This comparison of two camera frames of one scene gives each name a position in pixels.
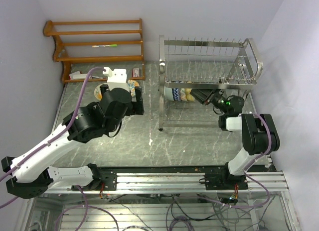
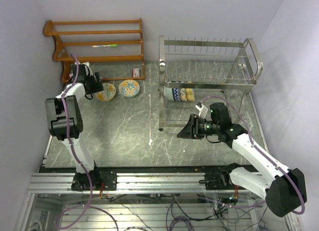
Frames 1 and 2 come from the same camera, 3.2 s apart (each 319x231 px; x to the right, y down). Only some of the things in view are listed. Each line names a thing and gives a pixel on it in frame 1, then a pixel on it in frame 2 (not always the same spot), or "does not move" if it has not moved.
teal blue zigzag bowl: [168, 94] does not move
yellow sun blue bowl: [189, 97] does not move
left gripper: [136, 106] to [98, 86]
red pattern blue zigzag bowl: [176, 94] does not move
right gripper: [206, 96] to [191, 130]
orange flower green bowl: [183, 94] does not move
